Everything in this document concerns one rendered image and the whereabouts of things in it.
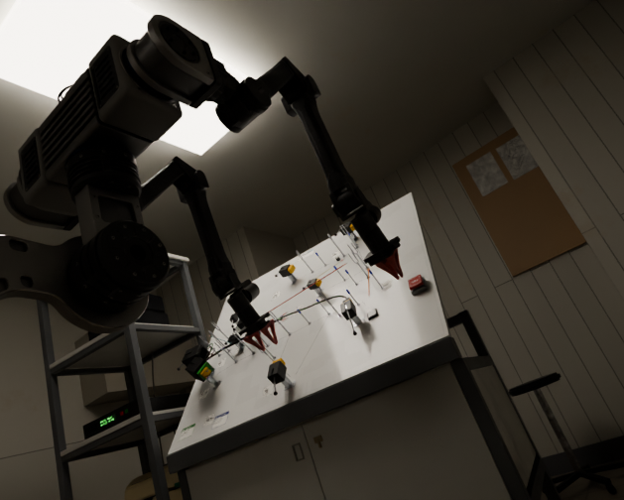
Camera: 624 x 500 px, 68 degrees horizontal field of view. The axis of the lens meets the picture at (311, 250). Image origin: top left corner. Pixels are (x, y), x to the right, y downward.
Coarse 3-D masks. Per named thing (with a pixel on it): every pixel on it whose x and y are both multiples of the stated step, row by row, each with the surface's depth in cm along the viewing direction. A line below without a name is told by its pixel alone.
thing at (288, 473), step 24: (288, 432) 159; (240, 456) 166; (264, 456) 161; (288, 456) 157; (192, 480) 174; (216, 480) 169; (240, 480) 164; (264, 480) 160; (288, 480) 156; (312, 480) 151
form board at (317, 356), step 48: (336, 240) 232; (288, 288) 224; (336, 288) 196; (432, 288) 158; (240, 336) 216; (288, 336) 190; (336, 336) 170; (384, 336) 154; (432, 336) 140; (240, 384) 185; (336, 384) 151
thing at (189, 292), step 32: (192, 288) 249; (192, 320) 241; (96, 352) 220; (128, 352) 196; (160, 352) 248; (128, 384) 254; (160, 416) 190; (64, 448) 207; (96, 448) 219; (64, 480) 201; (160, 480) 176
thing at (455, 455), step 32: (416, 384) 141; (448, 384) 137; (320, 416) 154; (352, 416) 149; (384, 416) 144; (416, 416) 140; (448, 416) 135; (320, 448) 152; (352, 448) 147; (384, 448) 142; (416, 448) 138; (448, 448) 134; (480, 448) 130; (320, 480) 150; (352, 480) 145; (384, 480) 141; (416, 480) 136; (448, 480) 132; (480, 480) 128
